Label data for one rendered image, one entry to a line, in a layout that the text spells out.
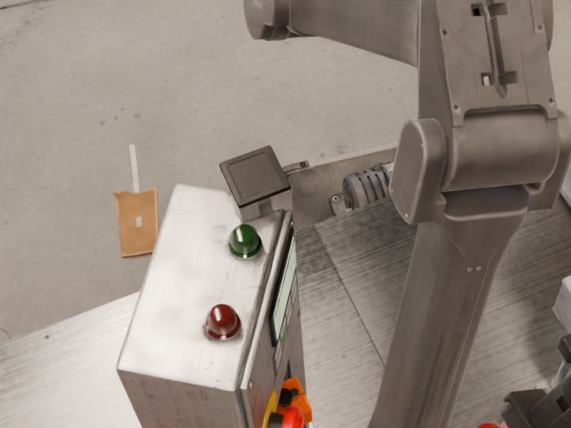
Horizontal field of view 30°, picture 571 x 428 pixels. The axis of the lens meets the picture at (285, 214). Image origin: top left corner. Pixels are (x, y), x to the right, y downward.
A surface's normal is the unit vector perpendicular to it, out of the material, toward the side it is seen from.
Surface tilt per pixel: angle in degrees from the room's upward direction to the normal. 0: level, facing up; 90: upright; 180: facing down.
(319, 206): 0
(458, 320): 74
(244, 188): 0
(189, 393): 90
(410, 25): 79
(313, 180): 0
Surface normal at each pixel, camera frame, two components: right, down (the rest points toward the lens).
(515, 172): 0.28, 0.68
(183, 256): -0.04, -0.53
